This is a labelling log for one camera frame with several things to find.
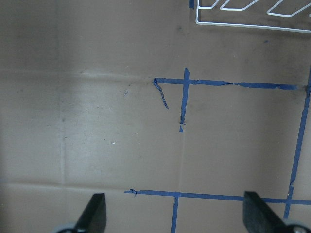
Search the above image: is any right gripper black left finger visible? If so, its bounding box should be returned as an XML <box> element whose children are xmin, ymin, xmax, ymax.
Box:
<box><xmin>75</xmin><ymin>193</ymin><xmax>106</xmax><ymax>233</ymax></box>

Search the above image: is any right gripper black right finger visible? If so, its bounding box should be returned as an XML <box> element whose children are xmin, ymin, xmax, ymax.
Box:
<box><xmin>243</xmin><ymin>191</ymin><xmax>293</xmax><ymax>233</ymax></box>

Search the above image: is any white wire cup rack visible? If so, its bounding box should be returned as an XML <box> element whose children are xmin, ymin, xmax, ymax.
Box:
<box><xmin>195</xmin><ymin>0</ymin><xmax>311</xmax><ymax>34</ymax></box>

